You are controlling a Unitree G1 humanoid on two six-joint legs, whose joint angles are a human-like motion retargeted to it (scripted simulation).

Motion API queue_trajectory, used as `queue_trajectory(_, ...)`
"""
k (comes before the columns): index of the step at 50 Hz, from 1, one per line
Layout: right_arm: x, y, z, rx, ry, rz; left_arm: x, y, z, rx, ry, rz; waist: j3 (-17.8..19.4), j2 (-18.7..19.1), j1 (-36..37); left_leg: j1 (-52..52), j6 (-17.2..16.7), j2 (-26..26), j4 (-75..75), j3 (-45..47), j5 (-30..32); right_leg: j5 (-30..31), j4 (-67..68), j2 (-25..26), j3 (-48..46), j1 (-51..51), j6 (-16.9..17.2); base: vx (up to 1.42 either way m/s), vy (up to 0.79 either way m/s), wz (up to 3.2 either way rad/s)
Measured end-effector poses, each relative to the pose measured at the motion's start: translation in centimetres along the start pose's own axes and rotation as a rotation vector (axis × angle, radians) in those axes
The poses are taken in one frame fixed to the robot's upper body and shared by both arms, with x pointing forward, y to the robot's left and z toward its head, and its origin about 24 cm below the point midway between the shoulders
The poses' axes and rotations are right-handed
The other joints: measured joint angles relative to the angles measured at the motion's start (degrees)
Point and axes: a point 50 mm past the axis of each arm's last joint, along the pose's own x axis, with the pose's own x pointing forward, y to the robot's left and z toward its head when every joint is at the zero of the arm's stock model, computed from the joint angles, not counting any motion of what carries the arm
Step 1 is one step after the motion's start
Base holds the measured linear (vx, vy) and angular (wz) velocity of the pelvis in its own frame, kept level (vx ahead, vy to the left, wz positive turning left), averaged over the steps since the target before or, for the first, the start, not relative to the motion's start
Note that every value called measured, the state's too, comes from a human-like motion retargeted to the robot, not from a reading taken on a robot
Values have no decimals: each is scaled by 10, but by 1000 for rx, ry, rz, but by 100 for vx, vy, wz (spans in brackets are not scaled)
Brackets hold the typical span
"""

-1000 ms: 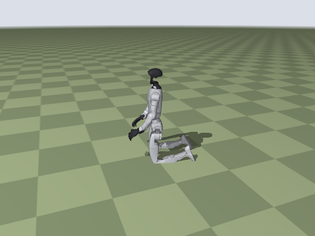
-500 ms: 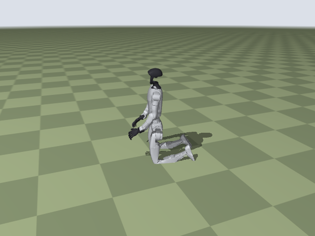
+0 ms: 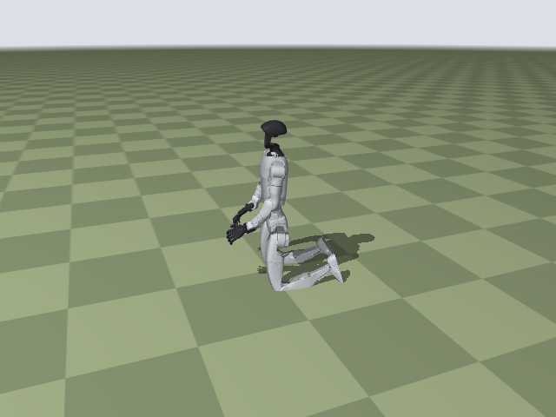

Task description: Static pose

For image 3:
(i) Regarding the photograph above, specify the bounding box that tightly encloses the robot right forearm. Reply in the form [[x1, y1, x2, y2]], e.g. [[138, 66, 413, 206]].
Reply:
[[248, 178, 262, 210]]

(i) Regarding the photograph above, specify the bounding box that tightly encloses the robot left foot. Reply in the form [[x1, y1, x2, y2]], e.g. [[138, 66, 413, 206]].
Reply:
[[327, 254, 343, 283]]

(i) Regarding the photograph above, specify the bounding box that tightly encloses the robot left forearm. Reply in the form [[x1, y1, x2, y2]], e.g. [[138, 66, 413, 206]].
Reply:
[[246, 200, 273, 230]]

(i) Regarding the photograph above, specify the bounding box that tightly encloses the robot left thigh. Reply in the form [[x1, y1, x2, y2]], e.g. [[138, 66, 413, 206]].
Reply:
[[265, 226, 289, 291]]

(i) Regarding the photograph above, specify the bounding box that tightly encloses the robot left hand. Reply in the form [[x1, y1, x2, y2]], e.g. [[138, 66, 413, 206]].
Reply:
[[227, 223, 255, 245]]

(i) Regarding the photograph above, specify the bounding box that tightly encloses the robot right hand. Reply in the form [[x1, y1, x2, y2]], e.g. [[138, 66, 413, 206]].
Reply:
[[233, 202, 255, 225]]

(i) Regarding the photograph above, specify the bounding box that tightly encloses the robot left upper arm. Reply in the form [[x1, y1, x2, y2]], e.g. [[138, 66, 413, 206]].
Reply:
[[268, 162, 286, 211]]

